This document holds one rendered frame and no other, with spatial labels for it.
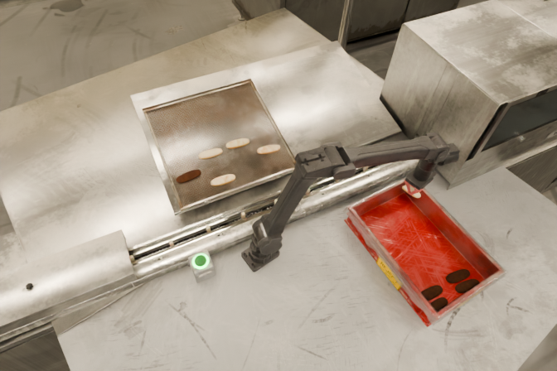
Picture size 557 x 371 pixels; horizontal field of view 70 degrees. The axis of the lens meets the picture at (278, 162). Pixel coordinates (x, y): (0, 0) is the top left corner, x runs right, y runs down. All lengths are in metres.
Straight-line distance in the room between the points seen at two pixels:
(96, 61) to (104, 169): 2.13
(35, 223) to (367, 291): 1.25
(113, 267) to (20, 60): 2.93
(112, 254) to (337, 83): 1.22
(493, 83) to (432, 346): 0.90
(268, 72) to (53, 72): 2.34
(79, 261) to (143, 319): 0.28
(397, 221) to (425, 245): 0.13
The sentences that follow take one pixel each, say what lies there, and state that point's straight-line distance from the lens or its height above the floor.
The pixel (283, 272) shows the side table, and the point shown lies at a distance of 1.48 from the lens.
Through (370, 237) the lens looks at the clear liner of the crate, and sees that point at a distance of 1.48.
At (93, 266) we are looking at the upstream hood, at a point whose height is 0.92.
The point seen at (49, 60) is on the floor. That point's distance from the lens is 4.04.
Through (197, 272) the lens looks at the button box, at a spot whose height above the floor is 0.89.
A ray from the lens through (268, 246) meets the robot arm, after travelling 1.35.
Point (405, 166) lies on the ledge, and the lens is 1.79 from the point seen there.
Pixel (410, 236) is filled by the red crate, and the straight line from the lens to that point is 1.64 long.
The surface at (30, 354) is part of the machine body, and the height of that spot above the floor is 0.66.
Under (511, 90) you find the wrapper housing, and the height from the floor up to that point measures 1.30.
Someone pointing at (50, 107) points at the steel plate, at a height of 0.82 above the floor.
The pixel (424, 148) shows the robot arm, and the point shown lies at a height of 1.26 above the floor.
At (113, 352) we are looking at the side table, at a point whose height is 0.82.
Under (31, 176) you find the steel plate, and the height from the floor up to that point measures 0.82.
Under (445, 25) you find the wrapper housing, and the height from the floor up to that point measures 1.30.
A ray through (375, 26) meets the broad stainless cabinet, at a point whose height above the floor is 0.25.
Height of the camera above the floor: 2.17
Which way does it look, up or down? 51 degrees down
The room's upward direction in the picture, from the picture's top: 4 degrees clockwise
